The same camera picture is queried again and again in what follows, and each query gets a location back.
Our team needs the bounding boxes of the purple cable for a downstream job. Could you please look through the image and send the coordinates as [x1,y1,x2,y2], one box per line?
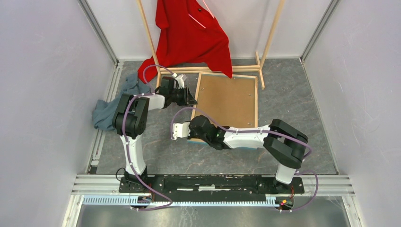
[121,65,174,212]
[170,106,320,212]

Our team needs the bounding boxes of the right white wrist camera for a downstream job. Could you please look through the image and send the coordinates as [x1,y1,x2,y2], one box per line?
[172,122,190,140]

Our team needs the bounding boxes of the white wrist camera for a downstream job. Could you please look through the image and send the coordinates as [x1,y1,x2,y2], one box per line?
[172,122,190,140]
[172,73,187,88]

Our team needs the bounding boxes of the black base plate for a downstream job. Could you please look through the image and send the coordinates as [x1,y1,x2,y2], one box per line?
[117,174,305,202]

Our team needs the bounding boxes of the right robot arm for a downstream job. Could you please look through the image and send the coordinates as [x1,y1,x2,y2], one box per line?
[183,115,312,193]

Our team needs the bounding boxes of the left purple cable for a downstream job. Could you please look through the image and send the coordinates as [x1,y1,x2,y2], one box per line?
[121,65,174,212]

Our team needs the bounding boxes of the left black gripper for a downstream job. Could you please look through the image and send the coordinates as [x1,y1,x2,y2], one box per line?
[170,86,197,107]

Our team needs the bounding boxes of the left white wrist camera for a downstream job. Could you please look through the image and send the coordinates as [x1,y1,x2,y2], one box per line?
[172,73,187,88]

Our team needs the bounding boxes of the red shirt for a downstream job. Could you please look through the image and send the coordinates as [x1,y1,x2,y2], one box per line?
[155,0,233,78]

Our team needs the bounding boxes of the white cable duct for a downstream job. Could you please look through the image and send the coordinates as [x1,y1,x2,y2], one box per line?
[83,195,281,208]

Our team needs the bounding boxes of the wooden clothes rack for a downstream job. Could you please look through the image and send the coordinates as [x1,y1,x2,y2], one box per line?
[136,0,285,90]

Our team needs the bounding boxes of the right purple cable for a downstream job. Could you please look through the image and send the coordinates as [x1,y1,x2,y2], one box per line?
[170,106,320,212]

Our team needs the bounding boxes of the blue picture frame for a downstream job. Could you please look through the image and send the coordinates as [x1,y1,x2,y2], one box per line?
[191,72,258,128]

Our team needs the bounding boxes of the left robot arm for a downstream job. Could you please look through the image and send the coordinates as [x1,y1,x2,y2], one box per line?
[112,73,197,193]

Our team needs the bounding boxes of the grey-blue cloth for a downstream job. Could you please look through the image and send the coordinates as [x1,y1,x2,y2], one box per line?
[92,72,150,131]

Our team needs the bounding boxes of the pink clothes hanger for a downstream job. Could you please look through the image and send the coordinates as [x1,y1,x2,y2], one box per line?
[186,0,215,29]

